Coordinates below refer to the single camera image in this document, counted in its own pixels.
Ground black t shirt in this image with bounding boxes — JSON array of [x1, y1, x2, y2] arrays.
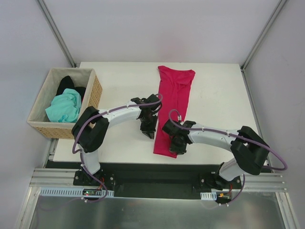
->
[[56, 76, 86, 100]]

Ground pink t shirt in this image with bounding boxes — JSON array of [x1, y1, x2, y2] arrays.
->
[[153, 65, 195, 158]]

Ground right aluminium frame post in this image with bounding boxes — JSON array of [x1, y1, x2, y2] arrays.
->
[[240, 0, 289, 72]]

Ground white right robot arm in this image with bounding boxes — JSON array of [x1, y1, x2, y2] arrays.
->
[[162, 120, 269, 188]]

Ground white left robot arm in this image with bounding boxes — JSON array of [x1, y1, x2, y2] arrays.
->
[[71, 94, 163, 186]]

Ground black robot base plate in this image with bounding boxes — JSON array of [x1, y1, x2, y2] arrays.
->
[[72, 162, 248, 198]]

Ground aluminium frame post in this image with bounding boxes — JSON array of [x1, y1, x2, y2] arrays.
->
[[240, 0, 289, 72], [36, 0, 77, 68]]

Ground left aluminium frame post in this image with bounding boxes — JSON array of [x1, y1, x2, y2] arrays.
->
[[36, 0, 77, 68]]

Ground white cable duct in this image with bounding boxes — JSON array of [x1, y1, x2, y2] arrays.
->
[[40, 187, 114, 198], [200, 192, 217, 201]]

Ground teal t shirt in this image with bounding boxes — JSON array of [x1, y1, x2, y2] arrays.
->
[[45, 88, 81, 123]]

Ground right white cable duct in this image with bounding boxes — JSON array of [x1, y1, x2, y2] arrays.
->
[[200, 192, 217, 201]]

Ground left white cable duct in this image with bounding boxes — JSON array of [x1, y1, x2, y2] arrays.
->
[[40, 187, 114, 198]]

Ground wicker laundry basket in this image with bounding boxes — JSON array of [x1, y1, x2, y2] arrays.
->
[[27, 68, 102, 139]]

